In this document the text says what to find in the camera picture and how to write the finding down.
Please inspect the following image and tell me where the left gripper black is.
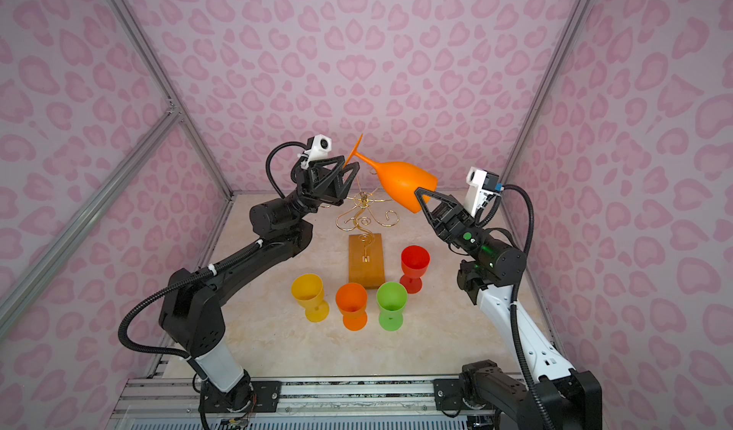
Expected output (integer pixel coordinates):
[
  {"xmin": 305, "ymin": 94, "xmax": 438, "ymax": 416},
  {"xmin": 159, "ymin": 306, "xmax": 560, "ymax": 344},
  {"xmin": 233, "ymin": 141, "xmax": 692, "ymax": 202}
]
[{"xmin": 281, "ymin": 167, "xmax": 353, "ymax": 229}]

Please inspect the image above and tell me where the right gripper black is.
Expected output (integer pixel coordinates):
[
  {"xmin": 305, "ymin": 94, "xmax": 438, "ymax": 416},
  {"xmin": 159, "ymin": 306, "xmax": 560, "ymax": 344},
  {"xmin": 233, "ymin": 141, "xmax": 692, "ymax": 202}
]
[{"xmin": 416, "ymin": 196, "xmax": 500, "ymax": 265}]

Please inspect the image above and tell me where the orange wine glass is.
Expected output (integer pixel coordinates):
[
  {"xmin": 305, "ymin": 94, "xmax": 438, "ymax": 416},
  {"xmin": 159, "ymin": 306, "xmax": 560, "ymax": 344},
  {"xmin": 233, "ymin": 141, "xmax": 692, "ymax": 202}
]
[
  {"xmin": 335, "ymin": 283, "xmax": 368, "ymax": 332},
  {"xmin": 346, "ymin": 135, "xmax": 438, "ymax": 213}
]

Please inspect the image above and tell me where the red wine glass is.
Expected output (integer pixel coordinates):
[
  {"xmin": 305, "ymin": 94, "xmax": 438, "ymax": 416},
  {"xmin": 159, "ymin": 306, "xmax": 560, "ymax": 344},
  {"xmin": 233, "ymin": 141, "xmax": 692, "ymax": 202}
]
[{"xmin": 400, "ymin": 245, "xmax": 431, "ymax": 294}]

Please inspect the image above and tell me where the green wine glass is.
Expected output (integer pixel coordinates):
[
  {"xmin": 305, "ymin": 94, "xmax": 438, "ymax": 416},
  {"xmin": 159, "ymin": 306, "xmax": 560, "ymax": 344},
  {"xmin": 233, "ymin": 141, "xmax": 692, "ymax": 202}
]
[{"xmin": 376, "ymin": 282, "xmax": 408, "ymax": 332}]

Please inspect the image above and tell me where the yellow wine glass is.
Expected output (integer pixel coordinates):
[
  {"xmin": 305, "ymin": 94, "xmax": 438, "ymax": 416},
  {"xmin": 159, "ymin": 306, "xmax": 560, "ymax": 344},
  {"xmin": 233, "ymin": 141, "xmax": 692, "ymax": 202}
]
[{"xmin": 291, "ymin": 273, "xmax": 329, "ymax": 323}]

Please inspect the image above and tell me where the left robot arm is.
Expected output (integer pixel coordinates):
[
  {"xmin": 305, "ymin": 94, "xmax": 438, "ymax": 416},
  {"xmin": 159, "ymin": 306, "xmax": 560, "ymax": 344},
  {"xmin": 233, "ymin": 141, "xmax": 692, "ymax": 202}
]
[{"xmin": 158, "ymin": 156, "xmax": 359, "ymax": 411}]

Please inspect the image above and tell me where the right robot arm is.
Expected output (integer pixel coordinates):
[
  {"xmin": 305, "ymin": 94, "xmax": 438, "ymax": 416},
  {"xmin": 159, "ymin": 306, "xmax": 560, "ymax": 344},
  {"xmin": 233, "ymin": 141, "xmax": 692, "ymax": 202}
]
[{"xmin": 415, "ymin": 188, "xmax": 603, "ymax": 429}]

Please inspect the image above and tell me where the wooden rack base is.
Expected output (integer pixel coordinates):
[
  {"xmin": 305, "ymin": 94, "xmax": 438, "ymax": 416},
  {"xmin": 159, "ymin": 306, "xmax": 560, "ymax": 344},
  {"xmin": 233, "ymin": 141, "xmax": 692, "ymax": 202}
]
[{"xmin": 349, "ymin": 233, "xmax": 386, "ymax": 290}]

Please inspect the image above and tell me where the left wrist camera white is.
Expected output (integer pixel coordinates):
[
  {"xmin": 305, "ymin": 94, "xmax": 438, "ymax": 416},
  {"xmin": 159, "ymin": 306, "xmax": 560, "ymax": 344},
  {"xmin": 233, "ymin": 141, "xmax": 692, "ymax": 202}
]
[{"xmin": 300, "ymin": 134, "xmax": 332, "ymax": 170}]

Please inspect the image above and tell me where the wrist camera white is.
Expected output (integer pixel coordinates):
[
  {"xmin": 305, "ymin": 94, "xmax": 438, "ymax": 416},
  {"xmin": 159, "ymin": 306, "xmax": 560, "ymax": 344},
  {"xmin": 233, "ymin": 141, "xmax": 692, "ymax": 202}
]
[
  {"xmin": 462, "ymin": 167, "xmax": 503, "ymax": 220},
  {"xmin": 300, "ymin": 134, "xmax": 332, "ymax": 170}
]

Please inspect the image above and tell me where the gold wire glass rack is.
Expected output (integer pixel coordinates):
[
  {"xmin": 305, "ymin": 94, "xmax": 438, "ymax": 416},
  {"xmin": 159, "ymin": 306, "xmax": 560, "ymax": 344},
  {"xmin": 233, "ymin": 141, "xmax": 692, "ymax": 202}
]
[{"xmin": 335, "ymin": 191, "xmax": 400, "ymax": 263}]

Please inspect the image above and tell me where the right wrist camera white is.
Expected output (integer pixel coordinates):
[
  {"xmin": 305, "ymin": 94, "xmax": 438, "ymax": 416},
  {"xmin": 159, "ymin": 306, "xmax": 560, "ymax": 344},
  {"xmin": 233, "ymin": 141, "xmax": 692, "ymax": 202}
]
[{"xmin": 462, "ymin": 167, "xmax": 503, "ymax": 220}]

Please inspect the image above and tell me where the aluminium frame diagonal strut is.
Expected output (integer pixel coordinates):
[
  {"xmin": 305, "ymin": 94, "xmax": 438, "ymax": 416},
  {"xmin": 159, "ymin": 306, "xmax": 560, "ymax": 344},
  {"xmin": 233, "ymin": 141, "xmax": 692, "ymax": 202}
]
[{"xmin": 1, "ymin": 107, "xmax": 181, "ymax": 339}]

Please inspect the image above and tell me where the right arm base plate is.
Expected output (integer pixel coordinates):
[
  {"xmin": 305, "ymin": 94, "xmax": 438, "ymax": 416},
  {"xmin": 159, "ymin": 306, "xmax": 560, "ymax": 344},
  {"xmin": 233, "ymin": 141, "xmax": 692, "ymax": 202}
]
[{"xmin": 433, "ymin": 378, "xmax": 470, "ymax": 419}]

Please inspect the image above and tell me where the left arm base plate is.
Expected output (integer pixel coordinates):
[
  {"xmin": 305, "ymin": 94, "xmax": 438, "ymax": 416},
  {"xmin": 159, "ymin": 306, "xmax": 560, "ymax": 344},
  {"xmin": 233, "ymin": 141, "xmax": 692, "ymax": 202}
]
[{"xmin": 199, "ymin": 380, "xmax": 282, "ymax": 414}]

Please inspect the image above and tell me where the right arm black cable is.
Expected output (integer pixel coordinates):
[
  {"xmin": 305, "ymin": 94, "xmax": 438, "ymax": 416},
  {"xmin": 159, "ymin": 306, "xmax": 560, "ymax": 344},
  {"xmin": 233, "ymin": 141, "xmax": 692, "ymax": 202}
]
[{"xmin": 486, "ymin": 183, "xmax": 557, "ymax": 430}]

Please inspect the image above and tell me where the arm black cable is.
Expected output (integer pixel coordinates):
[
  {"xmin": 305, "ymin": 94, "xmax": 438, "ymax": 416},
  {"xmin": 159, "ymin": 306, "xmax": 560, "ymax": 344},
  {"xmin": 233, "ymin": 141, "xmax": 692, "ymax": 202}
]
[
  {"xmin": 486, "ymin": 183, "xmax": 557, "ymax": 430},
  {"xmin": 116, "ymin": 140, "xmax": 307, "ymax": 368}
]

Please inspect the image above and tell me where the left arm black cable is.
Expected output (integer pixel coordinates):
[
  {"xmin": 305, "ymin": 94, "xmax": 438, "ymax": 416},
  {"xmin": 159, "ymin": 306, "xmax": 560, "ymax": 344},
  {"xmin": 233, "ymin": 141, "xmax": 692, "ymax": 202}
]
[{"xmin": 116, "ymin": 140, "xmax": 307, "ymax": 368}]

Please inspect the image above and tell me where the aluminium frame right post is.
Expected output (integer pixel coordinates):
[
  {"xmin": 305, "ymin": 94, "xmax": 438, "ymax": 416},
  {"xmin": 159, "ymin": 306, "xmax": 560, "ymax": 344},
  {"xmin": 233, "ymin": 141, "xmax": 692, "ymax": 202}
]
[{"xmin": 500, "ymin": 0, "xmax": 596, "ymax": 185}]

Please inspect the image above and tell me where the aluminium frame post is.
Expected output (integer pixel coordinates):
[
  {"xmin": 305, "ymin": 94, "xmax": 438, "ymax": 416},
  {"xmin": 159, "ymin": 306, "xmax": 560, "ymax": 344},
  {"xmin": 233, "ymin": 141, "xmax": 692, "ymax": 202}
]
[
  {"xmin": 107, "ymin": 0, "xmax": 234, "ymax": 199},
  {"xmin": 500, "ymin": 0, "xmax": 596, "ymax": 185}
]

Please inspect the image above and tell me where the aluminium mounting rail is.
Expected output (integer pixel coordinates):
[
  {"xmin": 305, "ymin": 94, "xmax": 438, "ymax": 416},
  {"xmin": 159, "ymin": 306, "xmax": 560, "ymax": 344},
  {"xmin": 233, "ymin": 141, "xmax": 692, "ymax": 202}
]
[{"xmin": 108, "ymin": 375, "xmax": 574, "ymax": 430}]

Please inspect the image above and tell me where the aluminium frame left post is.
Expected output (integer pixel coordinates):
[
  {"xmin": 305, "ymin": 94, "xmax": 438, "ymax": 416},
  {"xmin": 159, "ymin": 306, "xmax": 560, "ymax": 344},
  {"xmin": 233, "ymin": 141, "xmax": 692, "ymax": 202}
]
[{"xmin": 107, "ymin": 0, "xmax": 234, "ymax": 199}]

